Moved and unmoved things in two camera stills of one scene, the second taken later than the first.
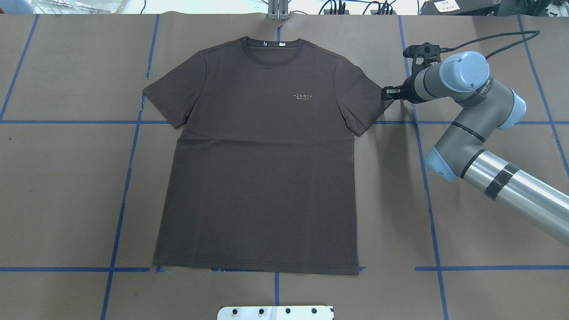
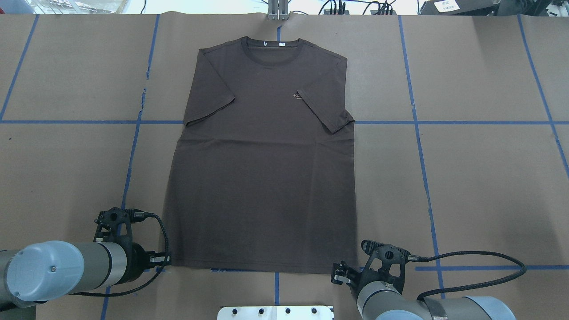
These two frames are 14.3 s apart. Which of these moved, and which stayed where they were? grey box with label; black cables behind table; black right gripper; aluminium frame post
Moved: black right gripper
Stayed: black cables behind table; aluminium frame post; grey box with label
